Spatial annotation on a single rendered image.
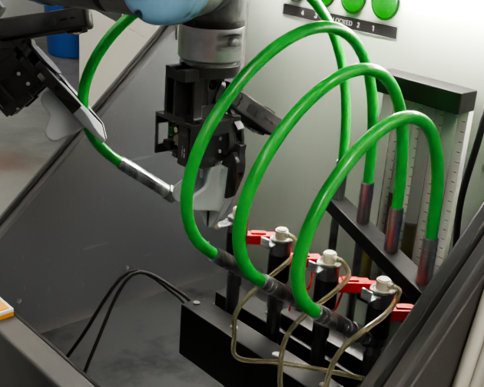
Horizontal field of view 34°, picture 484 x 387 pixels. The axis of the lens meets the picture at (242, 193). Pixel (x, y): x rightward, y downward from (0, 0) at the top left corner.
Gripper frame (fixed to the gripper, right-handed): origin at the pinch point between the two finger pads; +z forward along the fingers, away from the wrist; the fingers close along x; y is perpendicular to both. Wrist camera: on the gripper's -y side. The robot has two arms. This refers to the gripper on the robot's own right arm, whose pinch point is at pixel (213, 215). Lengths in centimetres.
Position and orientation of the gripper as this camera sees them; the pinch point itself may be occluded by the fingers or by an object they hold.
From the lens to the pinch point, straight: 100.3
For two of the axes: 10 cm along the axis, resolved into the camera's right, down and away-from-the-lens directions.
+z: -0.7, 9.3, 3.6
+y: -7.4, 2.0, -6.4
